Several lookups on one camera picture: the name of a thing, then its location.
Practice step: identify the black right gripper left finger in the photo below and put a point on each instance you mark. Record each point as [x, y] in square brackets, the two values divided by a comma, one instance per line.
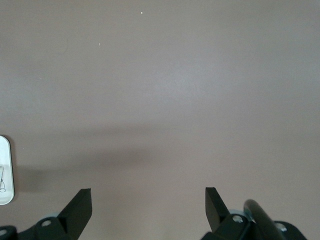
[75, 215]

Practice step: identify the cream tray with bear print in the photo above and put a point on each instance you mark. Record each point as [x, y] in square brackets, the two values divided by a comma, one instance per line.
[5, 162]

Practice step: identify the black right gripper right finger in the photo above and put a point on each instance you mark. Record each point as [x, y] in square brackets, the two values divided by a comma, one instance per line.
[217, 220]

